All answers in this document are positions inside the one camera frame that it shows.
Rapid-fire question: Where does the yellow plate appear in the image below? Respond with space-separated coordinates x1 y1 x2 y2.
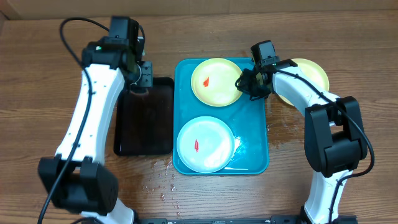
272 58 330 110
191 58 242 107

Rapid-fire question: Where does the light blue plate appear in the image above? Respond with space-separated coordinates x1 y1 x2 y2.
176 116 234 174

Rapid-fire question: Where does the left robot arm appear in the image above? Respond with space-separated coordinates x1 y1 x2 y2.
38 16 153 223

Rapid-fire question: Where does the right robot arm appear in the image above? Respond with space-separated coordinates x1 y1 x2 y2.
235 40 374 224

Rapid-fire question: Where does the black plastic tray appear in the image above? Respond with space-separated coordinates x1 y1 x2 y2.
113 77 174 156

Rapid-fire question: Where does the teal plastic tray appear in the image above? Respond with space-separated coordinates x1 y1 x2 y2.
172 58 269 175

